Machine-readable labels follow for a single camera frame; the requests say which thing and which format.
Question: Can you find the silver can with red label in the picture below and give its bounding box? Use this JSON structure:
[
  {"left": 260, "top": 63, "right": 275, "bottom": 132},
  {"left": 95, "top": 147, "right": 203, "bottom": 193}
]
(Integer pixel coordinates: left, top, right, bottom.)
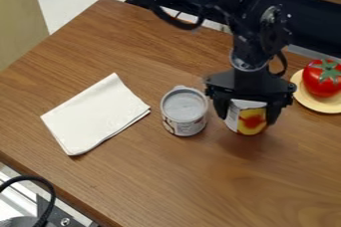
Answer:
[{"left": 160, "top": 85, "right": 211, "bottom": 137}]

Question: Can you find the yellow and red can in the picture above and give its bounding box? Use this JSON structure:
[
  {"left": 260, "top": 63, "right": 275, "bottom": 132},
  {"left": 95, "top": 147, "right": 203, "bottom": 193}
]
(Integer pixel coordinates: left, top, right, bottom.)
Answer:
[{"left": 223, "top": 99, "right": 269, "bottom": 136}]

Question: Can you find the white cloth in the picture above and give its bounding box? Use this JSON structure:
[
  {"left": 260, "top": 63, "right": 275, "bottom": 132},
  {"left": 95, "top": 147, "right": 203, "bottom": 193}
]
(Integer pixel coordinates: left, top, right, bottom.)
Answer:
[{"left": 40, "top": 72, "right": 153, "bottom": 157}]

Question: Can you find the red toy tomato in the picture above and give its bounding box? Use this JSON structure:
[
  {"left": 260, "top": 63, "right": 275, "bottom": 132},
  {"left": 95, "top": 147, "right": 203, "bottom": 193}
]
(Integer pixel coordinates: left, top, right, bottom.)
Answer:
[{"left": 300, "top": 58, "right": 341, "bottom": 99}]

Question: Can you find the yellow plate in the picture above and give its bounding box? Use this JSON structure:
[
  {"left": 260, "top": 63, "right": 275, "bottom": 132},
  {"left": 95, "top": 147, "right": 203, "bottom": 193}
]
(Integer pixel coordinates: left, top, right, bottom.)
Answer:
[{"left": 288, "top": 68, "right": 341, "bottom": 114}]

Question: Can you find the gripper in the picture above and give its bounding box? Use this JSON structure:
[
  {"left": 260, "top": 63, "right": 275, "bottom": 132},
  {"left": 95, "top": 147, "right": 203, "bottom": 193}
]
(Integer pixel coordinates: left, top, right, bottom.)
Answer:
[{"left": 203, "top": 67, "right": 299, "bottom": 126}]

